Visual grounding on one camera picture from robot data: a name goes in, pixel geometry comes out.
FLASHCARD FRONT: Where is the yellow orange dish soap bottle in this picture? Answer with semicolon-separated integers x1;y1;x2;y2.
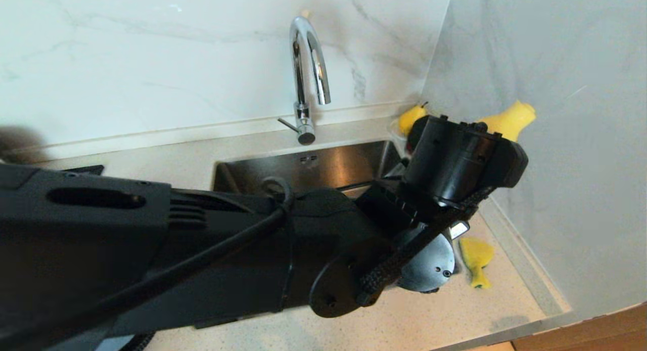
478;100;537;142

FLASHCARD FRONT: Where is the chrome gooseneck faucet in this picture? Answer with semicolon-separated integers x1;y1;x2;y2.
277;16;333;146

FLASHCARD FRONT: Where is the light wooden cabinet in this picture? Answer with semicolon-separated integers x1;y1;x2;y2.
511;301;647;351

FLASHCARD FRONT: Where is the black glass cooktop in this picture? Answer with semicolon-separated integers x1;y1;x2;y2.
63;165;105;176

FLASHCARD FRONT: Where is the stainless steel sink basin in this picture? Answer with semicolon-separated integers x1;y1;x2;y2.
211;140;405;196

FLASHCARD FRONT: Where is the yellow pear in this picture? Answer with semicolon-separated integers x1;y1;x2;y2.
398;103;428;137

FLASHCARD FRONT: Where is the yellow green sponge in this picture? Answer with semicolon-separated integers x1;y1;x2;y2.
459;237;494;289

